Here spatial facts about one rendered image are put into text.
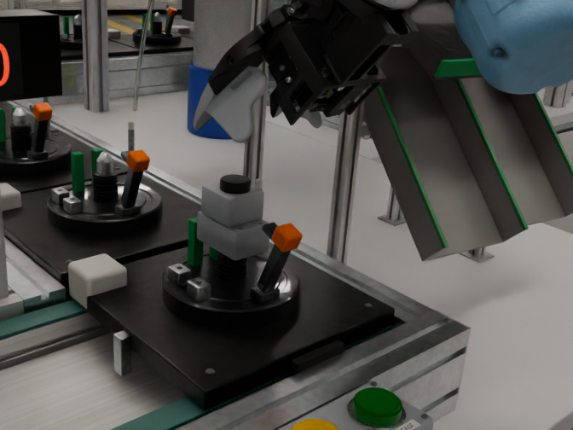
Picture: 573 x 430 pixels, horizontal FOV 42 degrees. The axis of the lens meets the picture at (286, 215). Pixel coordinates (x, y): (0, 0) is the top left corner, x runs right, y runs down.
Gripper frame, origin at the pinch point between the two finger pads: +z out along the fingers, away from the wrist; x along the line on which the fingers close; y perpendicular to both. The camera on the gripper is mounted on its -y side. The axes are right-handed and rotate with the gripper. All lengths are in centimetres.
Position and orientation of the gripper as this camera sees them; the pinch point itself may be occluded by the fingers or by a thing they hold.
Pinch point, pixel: (236, 108)
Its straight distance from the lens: 69.9
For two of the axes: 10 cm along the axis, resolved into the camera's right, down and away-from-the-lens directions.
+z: -5.0, 4.7, 7.3
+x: 7.4, -2.1, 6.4
